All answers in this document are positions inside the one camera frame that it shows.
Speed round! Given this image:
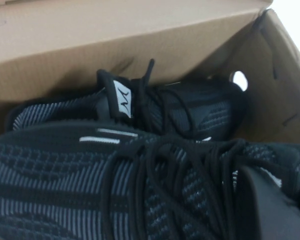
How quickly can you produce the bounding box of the black knit sneaker white tag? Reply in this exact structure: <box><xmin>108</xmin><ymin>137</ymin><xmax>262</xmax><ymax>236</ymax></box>
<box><xmin>5</xmin><ymin>58</ymin><xmax>250</xmax><ymax>144</ymax></box>

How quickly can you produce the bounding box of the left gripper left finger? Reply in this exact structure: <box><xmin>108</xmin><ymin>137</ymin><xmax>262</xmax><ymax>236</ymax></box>
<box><xmin>236</xmin><ymin>165</ymin><xmax>300</xmax><ymax>240</ymax></box>

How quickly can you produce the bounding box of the brown cardboard shoe box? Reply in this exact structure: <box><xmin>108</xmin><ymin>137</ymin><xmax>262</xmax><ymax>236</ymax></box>
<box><xmin>0</xmin><ymin>0</ymin><xmax>300</xmax><ymax>154</ymax></box>

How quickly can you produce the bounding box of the black knit sneaker foam stuffed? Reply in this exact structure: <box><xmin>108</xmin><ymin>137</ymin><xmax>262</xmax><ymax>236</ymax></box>
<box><xmin>0</xmin><ymin>121</ymin><xmax>300</xmax><ymax>240</ymax></box>

